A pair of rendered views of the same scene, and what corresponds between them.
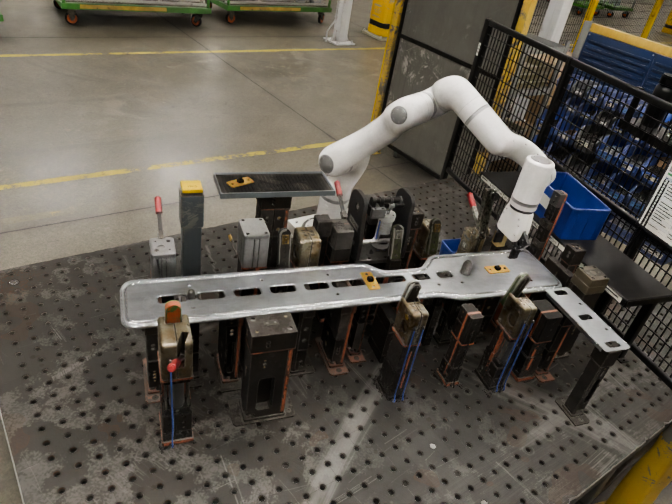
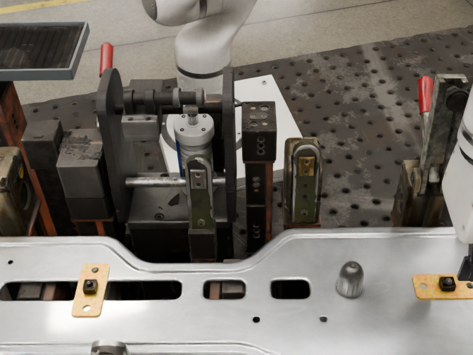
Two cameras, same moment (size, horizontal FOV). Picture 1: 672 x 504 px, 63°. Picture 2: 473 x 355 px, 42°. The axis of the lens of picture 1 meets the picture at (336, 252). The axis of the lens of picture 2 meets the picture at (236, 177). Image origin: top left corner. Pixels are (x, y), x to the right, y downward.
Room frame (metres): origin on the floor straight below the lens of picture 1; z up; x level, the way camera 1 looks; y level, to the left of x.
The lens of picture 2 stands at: (1.01, -0.51, 1.67)
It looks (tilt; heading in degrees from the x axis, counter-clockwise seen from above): 44 degrees down; 27
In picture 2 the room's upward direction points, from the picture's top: 2 degrees counter-clockwise
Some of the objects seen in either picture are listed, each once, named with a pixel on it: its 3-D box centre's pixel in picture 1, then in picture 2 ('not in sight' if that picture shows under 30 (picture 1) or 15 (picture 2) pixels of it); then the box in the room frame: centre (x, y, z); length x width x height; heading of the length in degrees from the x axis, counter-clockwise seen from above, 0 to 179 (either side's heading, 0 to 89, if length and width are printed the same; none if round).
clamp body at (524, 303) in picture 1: (504, 342); not in sight; (1.34, -0.57, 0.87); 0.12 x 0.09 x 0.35; 25
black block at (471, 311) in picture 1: (459, 346); not in sight; (1.32, -0.44, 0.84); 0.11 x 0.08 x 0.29; 25
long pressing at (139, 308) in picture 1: (364, 284); (75, 296); (1.34, -0.10, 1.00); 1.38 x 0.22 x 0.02; 115
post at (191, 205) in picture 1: (190, 249); not in sight; (1.45, 0.47, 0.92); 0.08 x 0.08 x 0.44; 25
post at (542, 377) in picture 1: (553, 339); not in sight; (1.44, -0.76, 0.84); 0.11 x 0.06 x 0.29; 25
